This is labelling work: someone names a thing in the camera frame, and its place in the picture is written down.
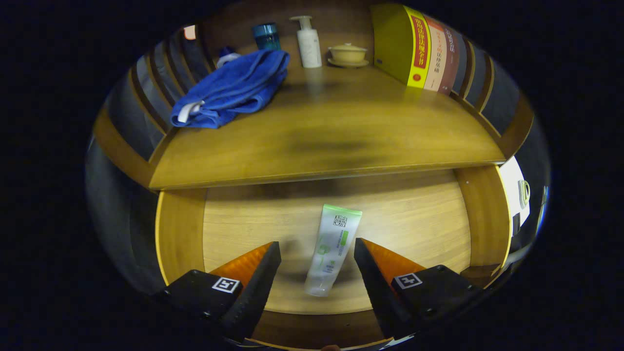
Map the blue towel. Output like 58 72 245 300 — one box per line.
170 49 291 129

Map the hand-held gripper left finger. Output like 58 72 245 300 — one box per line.
154 241 282 342

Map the brown book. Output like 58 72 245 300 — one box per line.
438 24 461 95

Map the white pump bottle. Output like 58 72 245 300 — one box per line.
290 16 323 68

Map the wooden drawer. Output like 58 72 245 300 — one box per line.
155 166 512 349

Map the wooden cabinet frame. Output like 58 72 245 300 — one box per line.
93 2 534 191

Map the wooden countertop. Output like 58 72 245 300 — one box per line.
149 63 507 191

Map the green white tube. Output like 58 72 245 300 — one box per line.
304 204 363 297

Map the small blue white bottle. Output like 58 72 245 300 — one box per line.
216 46 242 69

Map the yellow book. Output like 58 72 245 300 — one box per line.
370 4 432 89

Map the teal cup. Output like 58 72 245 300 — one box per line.
252 23 282 51

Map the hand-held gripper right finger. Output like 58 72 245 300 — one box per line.
353 237 488 340

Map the beige lidded teacup with saucer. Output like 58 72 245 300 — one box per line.
327 43 370 68

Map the white appliance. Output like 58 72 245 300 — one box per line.
498 156 531 237

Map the orange beige book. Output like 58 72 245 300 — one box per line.
423 15 448 92

